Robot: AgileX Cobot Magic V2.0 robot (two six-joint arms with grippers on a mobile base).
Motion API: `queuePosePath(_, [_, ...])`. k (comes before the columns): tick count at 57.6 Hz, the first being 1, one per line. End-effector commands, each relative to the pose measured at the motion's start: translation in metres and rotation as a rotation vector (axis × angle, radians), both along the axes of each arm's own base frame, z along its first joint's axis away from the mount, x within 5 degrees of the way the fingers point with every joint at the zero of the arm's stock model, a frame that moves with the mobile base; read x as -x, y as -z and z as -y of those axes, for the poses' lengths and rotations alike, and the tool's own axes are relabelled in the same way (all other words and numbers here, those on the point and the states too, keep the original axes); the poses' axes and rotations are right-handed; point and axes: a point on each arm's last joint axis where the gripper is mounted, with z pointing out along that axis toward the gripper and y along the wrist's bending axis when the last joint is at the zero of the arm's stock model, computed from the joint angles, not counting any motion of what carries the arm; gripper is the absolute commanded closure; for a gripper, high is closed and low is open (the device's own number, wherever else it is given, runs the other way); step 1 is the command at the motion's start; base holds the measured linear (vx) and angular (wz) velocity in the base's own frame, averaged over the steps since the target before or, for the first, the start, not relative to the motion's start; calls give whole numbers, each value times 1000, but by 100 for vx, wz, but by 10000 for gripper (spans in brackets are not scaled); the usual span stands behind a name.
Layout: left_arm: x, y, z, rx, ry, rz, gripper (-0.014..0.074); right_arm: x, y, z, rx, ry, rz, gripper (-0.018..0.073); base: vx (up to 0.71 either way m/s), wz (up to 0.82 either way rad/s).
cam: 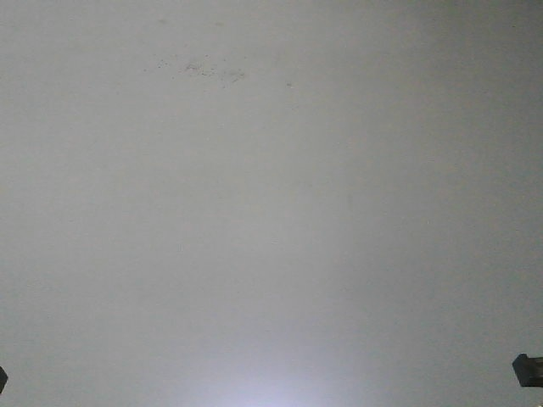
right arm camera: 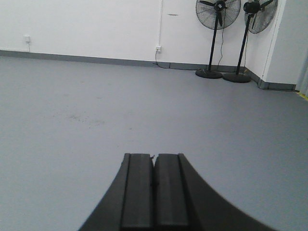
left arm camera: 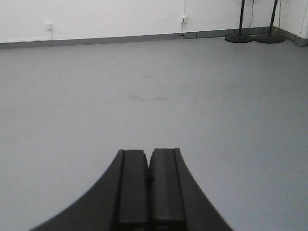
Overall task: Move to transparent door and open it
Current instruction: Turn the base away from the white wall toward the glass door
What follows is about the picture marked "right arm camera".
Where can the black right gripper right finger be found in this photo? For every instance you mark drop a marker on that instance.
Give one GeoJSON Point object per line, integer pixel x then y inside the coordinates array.
{"type": "Point", "coordinates": [184, 201]}

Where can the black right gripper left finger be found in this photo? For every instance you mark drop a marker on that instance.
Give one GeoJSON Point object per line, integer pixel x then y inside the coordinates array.
{"type": "Point", "coordinates": [127, 205]}

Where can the white wall power socket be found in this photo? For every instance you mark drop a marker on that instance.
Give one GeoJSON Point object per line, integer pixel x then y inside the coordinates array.
{"type": "Point", "coordinates": [158, 48]}

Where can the black pedestal fan left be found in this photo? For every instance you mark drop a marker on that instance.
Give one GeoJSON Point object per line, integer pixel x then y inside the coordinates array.
{"type": "Point", "coordinates": [215, 15]}

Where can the black pedestal fan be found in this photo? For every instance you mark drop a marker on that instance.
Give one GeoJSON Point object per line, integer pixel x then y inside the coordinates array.
{"type": "Point", "coordinates": [258, 15]}
{"type": "Point", "coordinates": [215, 15]}

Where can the white wall box left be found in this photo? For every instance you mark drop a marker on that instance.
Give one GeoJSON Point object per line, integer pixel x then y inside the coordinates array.
{"type": "Point", "coordinates": [27, 38]}

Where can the black pedestal fan right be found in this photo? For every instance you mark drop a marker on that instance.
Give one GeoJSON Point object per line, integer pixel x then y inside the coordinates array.
{"type": "Point", "coordinates": [258, 15]}

